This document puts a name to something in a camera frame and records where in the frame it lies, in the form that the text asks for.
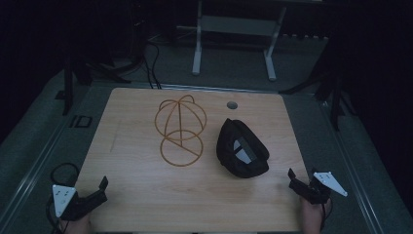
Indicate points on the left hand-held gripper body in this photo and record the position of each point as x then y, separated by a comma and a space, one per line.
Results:
65, 200

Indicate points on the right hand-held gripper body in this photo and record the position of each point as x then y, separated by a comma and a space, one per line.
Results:
321, 188

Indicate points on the person's left hand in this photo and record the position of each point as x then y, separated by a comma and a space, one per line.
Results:
76, 225

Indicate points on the person's right hand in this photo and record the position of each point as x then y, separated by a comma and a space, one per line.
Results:
311, 216

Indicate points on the black baseball cap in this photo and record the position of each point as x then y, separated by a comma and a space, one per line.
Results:
242, 149

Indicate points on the black tripod stand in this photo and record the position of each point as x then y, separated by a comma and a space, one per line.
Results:
68, 87
336, 104

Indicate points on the grey round table grommet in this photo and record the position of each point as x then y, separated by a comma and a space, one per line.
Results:
232, 105

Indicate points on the white metal desk frame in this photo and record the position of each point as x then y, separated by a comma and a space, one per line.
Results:
196, 48

